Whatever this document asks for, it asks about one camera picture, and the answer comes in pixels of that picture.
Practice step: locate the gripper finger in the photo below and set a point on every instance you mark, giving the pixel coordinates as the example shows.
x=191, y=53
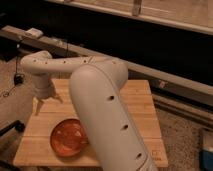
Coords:
x=57, y=97
x=38, y=107

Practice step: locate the wooden board table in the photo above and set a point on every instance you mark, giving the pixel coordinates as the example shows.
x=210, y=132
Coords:
x=35, y=149

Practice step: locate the white box on ledge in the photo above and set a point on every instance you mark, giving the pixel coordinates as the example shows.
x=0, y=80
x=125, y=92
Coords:
x=34, y=33

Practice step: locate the orange ceramic bowl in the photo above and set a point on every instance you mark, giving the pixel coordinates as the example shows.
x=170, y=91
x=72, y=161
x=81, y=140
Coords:
x=68, y=138

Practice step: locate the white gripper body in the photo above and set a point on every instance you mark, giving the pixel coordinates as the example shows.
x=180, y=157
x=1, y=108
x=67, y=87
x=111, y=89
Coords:
x=44, y=88

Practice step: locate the blue white container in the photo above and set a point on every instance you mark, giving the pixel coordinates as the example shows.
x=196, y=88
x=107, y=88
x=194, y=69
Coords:
x=206, y=152

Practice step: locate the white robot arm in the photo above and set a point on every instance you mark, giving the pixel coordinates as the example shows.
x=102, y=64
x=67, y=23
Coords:
x=94, y=89

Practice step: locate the black chair leg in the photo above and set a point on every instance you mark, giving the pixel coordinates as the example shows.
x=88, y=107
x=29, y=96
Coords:
x=17, y=125

